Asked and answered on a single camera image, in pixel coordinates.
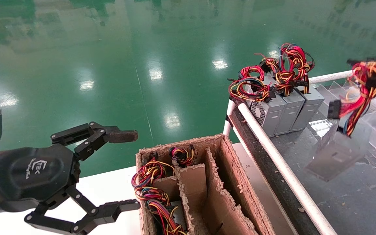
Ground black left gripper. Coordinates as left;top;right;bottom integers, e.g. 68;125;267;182
0;122;141;235

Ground grey power supply with wires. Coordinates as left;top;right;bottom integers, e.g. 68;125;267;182
305;58;376;182
259;57;310;136
228;65;287;138
279;42;325;132

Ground brown cardboard divider box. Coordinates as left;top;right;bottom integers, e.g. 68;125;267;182
136;133;277;235

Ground short white pipe leg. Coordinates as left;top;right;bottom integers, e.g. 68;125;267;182
223;99;236;136

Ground power supply, large wire bundle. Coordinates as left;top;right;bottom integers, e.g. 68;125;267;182
131;158;189;235

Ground power supply, small wire bundle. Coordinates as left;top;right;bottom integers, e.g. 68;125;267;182
168;145;196;167

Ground long white pipe rail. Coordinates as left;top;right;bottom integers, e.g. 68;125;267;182
236;102;338;235

